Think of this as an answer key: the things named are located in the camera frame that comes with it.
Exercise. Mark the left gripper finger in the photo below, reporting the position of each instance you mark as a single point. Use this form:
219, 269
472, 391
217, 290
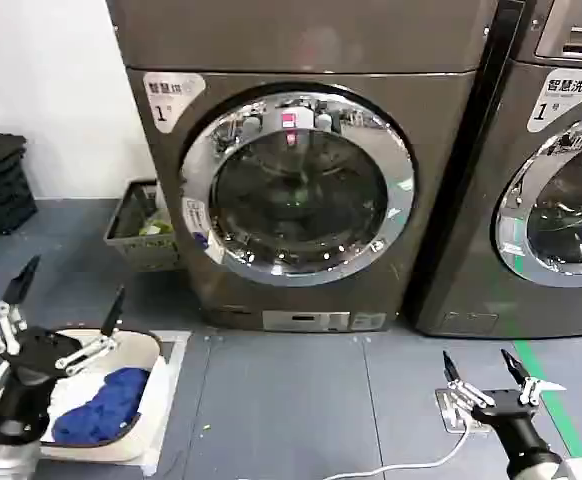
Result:
91, 350
6, 325

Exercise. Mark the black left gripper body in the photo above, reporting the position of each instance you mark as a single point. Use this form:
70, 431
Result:
26, 380

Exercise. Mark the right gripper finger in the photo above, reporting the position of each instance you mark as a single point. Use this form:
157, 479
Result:
527, 390
463, 392

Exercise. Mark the pale right robot arm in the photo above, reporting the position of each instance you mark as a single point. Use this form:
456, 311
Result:
571, 470

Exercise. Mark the grey slatted laundry basket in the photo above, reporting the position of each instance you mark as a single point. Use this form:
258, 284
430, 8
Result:
136, 240

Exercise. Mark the square steel floor hatch frame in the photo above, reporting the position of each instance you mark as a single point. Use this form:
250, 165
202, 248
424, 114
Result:
177, 350

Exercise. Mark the grey dryer with drawer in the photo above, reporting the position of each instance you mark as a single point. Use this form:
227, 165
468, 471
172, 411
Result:
476, 260

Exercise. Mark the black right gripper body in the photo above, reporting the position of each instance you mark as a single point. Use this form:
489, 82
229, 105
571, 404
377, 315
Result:
518, 425

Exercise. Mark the round chrome glass dryer door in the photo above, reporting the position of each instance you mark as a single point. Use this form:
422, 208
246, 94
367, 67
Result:
566, 220
298, 197

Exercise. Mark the yellow-green cloth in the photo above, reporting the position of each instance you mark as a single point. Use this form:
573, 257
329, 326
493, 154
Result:
156, 225

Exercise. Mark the white oval laundry basket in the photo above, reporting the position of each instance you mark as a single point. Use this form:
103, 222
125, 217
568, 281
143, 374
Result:
143, 360

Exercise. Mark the grey dryer with closed door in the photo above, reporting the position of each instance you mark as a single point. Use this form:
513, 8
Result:
321, 280

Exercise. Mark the blue cloth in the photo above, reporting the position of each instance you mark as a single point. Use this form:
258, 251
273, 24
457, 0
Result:
106, 405

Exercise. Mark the green floor tape strip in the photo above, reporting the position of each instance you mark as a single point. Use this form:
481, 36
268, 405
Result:
553, 405

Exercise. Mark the steel floor socket plate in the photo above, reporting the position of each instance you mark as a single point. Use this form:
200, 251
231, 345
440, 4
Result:
453, 415

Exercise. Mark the white cloth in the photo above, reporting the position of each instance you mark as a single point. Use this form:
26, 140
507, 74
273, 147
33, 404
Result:
68, 392

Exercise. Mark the pale left robot arm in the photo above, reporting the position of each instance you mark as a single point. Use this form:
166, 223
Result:
1, 460

